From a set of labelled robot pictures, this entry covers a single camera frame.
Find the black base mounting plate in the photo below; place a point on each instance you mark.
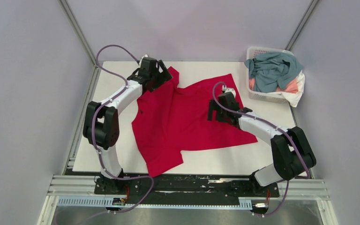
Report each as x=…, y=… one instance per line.
x=181, y=188

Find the aluminium frame rail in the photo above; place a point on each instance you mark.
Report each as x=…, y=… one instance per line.
x=299, y=190

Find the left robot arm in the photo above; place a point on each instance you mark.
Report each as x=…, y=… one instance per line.
x=101, y=124

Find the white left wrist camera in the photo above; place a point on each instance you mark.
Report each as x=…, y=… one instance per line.
x=143, y=57

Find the white t-shirt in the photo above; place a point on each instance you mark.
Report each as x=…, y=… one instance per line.
x=294, y=98

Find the red t-shirt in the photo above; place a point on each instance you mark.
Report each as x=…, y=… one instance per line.
x=172, y=119

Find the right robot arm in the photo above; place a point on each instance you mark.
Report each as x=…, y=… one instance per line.
x=291, y=152

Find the salmon pink t-shirt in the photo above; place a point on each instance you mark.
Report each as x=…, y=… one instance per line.
x=291, y=87

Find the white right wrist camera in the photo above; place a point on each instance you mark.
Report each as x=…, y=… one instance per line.
x=226, y=89

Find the white slotted cable duct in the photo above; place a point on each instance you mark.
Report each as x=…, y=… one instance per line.
x=113, y=202

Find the teal t-shirt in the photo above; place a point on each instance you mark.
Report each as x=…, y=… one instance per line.
x=272, y=71

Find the white plastic laundry basket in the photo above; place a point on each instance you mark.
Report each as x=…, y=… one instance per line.
x=251, y=53

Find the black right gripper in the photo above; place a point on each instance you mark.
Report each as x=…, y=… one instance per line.
x=213, y=106

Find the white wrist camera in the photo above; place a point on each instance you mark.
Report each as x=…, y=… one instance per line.
x=226, y=89
x=143, y=57

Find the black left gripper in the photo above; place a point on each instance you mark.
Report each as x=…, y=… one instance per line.
x=165, y=73

